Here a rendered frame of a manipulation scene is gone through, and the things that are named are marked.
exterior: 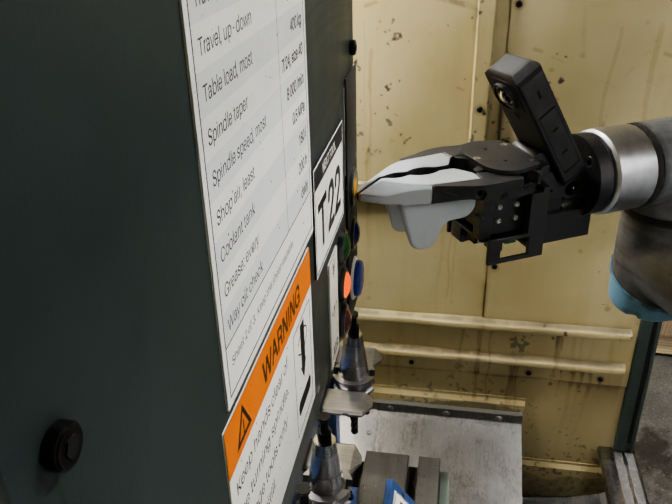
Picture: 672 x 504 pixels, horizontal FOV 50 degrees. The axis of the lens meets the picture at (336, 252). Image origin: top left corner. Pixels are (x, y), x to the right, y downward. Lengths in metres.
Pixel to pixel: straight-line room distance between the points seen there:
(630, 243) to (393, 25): 0.65
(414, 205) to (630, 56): 0.77
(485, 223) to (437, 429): 1.02
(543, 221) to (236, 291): 0.37
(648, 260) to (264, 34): 0.49
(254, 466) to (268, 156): 0.14
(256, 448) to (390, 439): 1.23
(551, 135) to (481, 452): 1.04
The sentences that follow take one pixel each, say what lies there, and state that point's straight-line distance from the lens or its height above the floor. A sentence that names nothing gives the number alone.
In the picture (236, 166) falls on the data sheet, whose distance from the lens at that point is 0.27.
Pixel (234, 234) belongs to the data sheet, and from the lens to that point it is 0.27.
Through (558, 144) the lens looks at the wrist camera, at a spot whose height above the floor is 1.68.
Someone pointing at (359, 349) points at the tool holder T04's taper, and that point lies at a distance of 1.03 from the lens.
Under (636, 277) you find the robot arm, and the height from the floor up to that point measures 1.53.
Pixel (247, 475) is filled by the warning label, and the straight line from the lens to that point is 0.32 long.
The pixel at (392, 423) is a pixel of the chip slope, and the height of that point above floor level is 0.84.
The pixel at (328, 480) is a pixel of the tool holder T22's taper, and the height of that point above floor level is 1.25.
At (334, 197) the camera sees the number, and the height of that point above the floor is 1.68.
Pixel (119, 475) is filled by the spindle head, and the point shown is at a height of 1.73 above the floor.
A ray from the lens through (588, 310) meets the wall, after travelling 1.44.
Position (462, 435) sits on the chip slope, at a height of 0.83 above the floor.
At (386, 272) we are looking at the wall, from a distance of 1.40.
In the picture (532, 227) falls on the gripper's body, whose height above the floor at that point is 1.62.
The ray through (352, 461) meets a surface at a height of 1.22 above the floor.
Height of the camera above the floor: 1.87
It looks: 28 degrees down
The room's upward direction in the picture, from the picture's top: 1 degrees counter-clockwise
